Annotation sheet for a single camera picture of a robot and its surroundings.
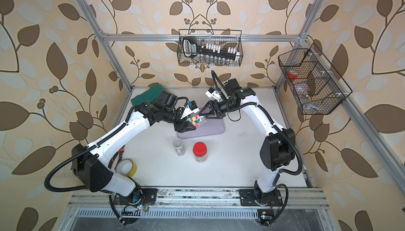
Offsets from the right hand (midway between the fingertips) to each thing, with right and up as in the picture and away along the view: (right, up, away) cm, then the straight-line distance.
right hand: (203, 116), depth 75 cm
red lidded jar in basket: (+46, +22, +6) cm, 52 cm away
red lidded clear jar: (-2, -18, +5) cm, 18 cm away
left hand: (-6, -2, +1) cm, 7 cm away
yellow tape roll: (-41, -27, +6) cm, 49 cm away
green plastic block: (-40, +12, +38) cm, 56 cm away
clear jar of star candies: (-3, -2, -2) cm, 4 cm away
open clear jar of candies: (-14, -16, +10) cm, 24 cm away
